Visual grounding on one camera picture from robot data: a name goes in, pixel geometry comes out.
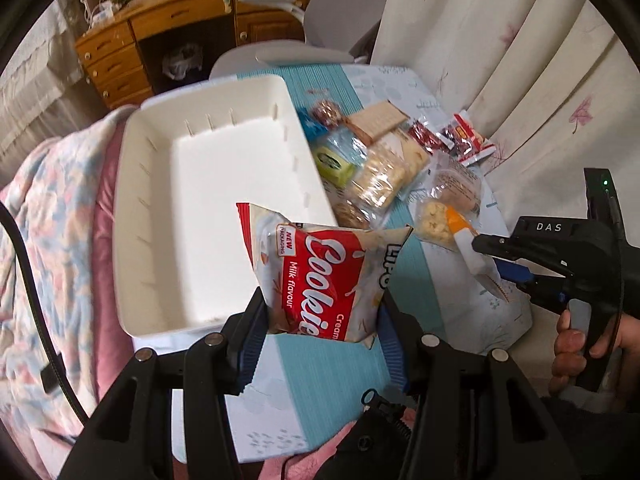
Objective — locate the red white jujube packet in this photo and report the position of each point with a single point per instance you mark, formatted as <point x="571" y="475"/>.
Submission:
<point x="464" y="143"/>

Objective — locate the brown wafer biscuit pack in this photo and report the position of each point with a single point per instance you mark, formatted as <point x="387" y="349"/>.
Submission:
<point x="374" y="121"/>

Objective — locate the cream leaf-print curtain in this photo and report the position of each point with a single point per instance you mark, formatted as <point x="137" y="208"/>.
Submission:
<point x="547" y="81"/>

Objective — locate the white plastic storage bin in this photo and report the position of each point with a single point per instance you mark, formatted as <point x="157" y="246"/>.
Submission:
<point x="188" y="159"/>

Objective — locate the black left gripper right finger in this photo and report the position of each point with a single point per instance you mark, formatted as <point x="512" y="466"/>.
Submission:
<point x="477" y="417"/>

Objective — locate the grey office chair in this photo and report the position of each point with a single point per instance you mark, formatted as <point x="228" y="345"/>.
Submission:
<point x="336" y="32"/>

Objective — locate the rice crisp clear packet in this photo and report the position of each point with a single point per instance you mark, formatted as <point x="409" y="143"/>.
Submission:
<point x="378" y="181"/>

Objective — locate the floral pink quilt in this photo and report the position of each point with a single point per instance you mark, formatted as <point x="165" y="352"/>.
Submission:
<point x="62" y="200"/>

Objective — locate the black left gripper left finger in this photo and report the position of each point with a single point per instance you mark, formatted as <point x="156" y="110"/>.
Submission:
<point x="128" y="436"/>

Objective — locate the nut bar clear wrapper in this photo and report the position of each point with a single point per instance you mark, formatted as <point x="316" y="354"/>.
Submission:
<point x="326" y="111"/>

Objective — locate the orange white snack packet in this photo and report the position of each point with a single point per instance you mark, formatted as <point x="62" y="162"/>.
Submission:
<point x="441" y="225"/>

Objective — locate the dark red snowflake packet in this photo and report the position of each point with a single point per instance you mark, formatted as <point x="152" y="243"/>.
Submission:
<point x="431" y="140"/>

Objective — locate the wooden desk with drawers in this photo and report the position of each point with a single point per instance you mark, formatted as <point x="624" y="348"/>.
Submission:
<point x="123" y="56"/>

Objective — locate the blue candy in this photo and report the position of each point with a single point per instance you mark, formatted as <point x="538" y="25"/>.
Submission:
<point x="313" y="129"/>

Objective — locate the person's right hand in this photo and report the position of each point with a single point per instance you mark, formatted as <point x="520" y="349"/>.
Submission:
<point x="569" y="355"/>

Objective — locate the green snack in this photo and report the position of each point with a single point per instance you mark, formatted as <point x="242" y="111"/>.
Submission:
<point x="332" y="167"/>

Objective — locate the printed clear pastry packet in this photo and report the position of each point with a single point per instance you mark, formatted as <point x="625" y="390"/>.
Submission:
<point x="454" y="185"/>

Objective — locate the red white cookies bag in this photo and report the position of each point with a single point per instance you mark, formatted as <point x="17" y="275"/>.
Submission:
<point x="324" y="282"/>

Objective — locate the teal white patterned tablecloth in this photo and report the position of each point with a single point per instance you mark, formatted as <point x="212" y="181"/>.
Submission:
<point x="305" y="391"/>

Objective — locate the cream cake packet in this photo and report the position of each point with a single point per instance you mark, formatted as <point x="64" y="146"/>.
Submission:
<point x="405" y="148"/>

